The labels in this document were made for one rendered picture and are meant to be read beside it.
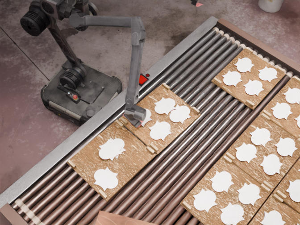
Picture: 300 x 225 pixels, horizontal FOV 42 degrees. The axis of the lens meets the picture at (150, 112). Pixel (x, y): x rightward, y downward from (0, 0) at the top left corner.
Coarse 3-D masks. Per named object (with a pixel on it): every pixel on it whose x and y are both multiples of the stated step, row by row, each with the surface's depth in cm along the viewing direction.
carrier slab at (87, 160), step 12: (108, 132) 243; (120, 132) 243; (96, 144) 238; (132, 144) 239; (84, 156) 233; (96, 156) 234; (120, 156) 234; (132, 156) 234; (144, 156) 235; (84, 168) 229; (96, 168) 229; (108, 168) 230; (120, 168) 230; (132, 168) 230; (120, 180) 226; (108, 192) 221
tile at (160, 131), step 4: (156, 124) 246; (160, 124) 246; (164, 124) 246; (168, 124) 247; (152, 128) 245; (156, 128) 245; (160, 128) 245; (164, 128) 245; (168, 128) 245; (152, 132) 243; (156, 132) 243; (160, 132) 243; (164, 132) 243; (168, 132) 243; (152, 136) 241; (156, 136) 241; (160, 136) 242; (164, 136) 242
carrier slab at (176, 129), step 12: (156, 96) 259; (168, 96) 260; (120, 120) 248; (156, 120) 249; (168, 120) 249; (192, 120) 250; (132, 132) 245; (144, 132) 244; (180, 132) 245; (156, 144) 240; (168, 144) 240
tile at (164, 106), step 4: (160, 100) 256; (164, 100) 256; (168, 100) 256; (172, 100) 256; (156, 104) 254; (160, 104) 254; (164, 104) 254; (168, 104) 254; (172, 104) 254; (156, 108) 252; (160, 108) 252; (164, 108) 252; (168, 108) 252; (172, 108) 252; (156, 112) 251; (160, 112) 250; (164, 112) 250; (168, 112) 250
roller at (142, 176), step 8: (224, 96) 265; (208, 104) 260; (216, 104) 261; (200, 112) 256; (208, 112) 258; (200, 120) 254; (192, 128) 250; (184, 136) 246; (176, 144) 243; (168, 152) 240; (160, 160) 236; (152, 168) 233; (144, 176) 230; (136, 184) 227; (128, 192) 224; (112, 200) 222; (120, 200) 221; (104, 208) 219; (112, 208) 219
